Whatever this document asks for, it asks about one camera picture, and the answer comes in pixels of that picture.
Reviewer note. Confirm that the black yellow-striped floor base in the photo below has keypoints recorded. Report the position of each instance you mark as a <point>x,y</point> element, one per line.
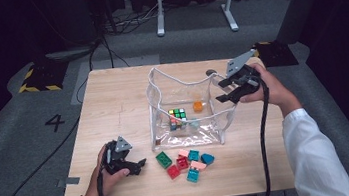
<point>276,55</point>
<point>42,79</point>

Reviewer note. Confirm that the clear plastic bag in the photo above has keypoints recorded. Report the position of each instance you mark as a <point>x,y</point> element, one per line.
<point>200,136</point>

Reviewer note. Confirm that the person's right hand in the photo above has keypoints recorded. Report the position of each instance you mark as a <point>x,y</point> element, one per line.
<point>272,92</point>

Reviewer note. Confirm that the black equipment with red light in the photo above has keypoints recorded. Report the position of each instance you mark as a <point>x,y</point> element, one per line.
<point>85,18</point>

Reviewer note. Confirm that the green toy brick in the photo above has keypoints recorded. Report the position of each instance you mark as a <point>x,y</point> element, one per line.
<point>163,159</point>

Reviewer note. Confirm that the colourful puzzle cube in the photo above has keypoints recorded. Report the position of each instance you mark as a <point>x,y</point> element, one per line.
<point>177,119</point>

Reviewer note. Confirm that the dark blue toy brick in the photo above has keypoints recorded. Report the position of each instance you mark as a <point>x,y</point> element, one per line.
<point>208,159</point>

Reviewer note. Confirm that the red toy brick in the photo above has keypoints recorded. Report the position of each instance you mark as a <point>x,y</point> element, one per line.
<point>173,172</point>
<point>182,162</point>

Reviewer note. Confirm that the pink toy brick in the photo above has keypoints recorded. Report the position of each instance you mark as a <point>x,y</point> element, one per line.
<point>183,152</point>
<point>199,165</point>

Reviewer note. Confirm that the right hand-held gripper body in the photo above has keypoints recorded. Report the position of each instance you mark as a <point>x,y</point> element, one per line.
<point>247,80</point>

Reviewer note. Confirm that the grey pillar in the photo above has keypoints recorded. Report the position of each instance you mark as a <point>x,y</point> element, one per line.
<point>301,1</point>

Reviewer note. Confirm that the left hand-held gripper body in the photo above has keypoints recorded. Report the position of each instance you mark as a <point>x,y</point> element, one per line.
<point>116,157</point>

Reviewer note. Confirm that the person's left hand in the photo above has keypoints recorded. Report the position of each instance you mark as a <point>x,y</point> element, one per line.
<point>104,185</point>

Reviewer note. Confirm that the grey tape strip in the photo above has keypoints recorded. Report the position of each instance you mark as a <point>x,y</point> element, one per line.
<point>68,181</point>

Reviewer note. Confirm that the orange toy brick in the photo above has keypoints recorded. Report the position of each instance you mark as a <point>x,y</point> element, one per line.
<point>198,106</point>

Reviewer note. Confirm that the grey flat stand base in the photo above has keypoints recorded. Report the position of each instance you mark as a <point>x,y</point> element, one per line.
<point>69,53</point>

